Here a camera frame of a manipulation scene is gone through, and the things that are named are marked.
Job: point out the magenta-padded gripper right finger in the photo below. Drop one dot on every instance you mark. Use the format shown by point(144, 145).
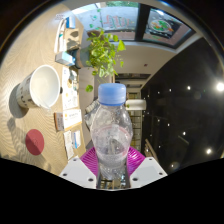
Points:
point(148, 170)

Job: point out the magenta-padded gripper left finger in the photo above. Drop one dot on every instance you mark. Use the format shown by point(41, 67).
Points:
point(78, 171)

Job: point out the clear blue-capped water bottle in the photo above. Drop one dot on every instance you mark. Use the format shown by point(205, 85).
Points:
point(111, 133)

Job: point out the white leaflet with blue card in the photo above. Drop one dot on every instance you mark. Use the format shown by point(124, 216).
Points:
point(71, 141)

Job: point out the flat round red coaster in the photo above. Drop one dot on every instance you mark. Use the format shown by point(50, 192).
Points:
point(35, 142)

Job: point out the white printed menu leaflet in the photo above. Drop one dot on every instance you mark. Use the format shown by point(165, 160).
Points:
point(68, 93)

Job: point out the white printed mug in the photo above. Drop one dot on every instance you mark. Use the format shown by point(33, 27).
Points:
point(41, 86)

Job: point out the grey wood-trimmed sofa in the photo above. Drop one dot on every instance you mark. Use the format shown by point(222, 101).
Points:
point(85, 78)

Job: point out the group of ceiling lights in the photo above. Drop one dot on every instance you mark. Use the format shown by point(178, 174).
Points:
point(220, 86)

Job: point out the small light blue box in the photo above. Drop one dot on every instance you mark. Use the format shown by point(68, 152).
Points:
point(65, 59)

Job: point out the green potted plant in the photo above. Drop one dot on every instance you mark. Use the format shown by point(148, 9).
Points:
point(101, 55)

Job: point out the white pen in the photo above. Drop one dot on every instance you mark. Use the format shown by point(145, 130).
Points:
point(61, 35)

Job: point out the flat blue pack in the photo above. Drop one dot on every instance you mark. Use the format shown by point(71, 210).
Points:
point(70, 22)

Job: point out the dark-framed decorated window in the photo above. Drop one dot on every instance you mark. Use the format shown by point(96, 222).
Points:
point(133, 20)

